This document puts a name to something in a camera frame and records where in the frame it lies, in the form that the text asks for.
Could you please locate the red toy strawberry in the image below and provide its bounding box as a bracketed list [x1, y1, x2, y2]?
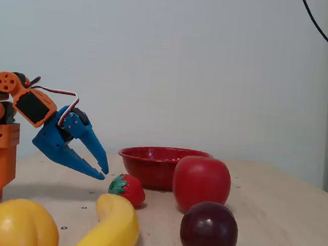
[106, 172, 148, 210]

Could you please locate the yellow orange toy peach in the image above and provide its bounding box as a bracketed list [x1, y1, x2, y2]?
[0, 196, 63, 246]

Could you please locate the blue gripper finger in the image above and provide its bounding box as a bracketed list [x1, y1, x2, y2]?
[60, 112, 115, 175]
[45, 143, 109, 181]

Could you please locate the red speckled bowl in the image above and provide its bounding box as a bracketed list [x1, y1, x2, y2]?
[115, 142, 215, 196]

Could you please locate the red toy apple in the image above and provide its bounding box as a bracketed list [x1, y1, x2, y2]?
[169, 154, 234, 217]

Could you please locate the red white black servo cable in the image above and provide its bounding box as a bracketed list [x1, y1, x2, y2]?
[24, 75, 82, 128]

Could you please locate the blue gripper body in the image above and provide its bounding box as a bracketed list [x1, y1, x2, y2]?
[31, 102, 93, 160]

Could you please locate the dark purple toy plum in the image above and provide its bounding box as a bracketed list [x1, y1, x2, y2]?
[178, 199, 242, 246]

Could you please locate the yellow toy banana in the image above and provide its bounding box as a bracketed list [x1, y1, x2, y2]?
[70, 190, 143, 246]

